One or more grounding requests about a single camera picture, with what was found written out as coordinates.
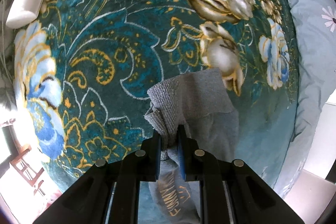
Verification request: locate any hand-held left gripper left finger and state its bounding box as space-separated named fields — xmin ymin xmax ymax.
xmin=33 ymin=130 xmax=162 ymax=224

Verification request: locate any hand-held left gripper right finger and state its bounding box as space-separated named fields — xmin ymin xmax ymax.
xmin=177 ymin=124 xmax=301 ymax=224

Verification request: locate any grey sweatshirt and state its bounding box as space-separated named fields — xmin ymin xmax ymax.
xmin=144 ymin=68 xmax=240 ymax=224

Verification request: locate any teal floral blanket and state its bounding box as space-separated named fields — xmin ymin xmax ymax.
xmin=13 ymin=0 xmax=301 ymax=224

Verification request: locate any wooden chair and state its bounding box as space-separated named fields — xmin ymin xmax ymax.
xmin=10 ymin=144 xmax=45 ymax=195

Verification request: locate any white glossy wardrobe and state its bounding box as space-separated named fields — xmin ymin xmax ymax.
xmin=285 ymin=102 xmax=336 ymax=203

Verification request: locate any light blue pillow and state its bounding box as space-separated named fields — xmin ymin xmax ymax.
xmin=273 ymin=0 xmax=336 ymax=199

